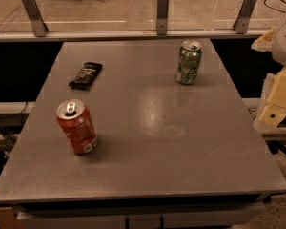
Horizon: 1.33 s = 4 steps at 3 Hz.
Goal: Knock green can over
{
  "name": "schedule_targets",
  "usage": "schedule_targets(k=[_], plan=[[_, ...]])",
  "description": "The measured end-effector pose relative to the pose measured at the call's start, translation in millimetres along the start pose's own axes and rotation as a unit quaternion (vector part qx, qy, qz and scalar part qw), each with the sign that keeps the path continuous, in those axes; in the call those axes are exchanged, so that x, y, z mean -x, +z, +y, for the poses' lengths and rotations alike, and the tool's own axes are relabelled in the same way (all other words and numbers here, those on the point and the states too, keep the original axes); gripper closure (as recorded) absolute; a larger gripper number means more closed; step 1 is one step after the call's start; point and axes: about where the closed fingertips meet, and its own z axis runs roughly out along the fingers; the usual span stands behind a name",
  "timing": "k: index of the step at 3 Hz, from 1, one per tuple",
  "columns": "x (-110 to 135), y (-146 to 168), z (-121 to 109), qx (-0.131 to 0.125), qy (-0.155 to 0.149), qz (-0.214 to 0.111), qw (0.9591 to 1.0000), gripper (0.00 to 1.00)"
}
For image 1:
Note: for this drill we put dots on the left metal bracket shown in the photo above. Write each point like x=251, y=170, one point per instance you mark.
x=39, y=28

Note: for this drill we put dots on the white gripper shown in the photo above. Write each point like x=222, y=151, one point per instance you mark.
x=275, y=109

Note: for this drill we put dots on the metal rail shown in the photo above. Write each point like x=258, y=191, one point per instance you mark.
x=20, y=36

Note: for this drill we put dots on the orange soda can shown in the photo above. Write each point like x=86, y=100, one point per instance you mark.
x=74, y=118

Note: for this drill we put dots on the right metal bracket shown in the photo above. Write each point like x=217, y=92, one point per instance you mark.
x=241, y=24

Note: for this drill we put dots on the metal bracket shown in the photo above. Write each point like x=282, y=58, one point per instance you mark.
x=39, y=28
x=241, y=24
x=162, y=17

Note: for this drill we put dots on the black snack bag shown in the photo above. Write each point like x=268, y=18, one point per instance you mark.
x=86, y=76

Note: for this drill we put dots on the middle metal bracket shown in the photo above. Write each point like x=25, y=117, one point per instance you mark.
x=162, y=17

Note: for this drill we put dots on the green soda can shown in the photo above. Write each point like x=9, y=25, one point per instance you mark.
x=190, y=54

